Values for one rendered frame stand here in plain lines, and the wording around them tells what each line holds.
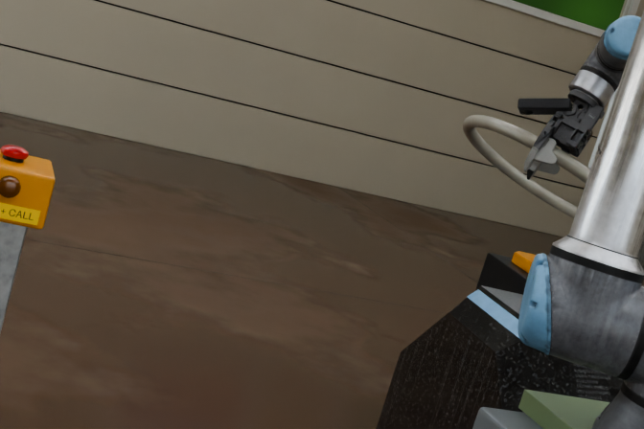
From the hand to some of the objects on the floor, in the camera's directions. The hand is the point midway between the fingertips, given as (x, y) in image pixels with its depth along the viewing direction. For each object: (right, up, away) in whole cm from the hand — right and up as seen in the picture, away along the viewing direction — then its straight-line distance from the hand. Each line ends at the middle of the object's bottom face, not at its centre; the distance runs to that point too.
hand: (526, 169), depth 234 cm
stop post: (-120, -102, -62) cm, 169 cm away
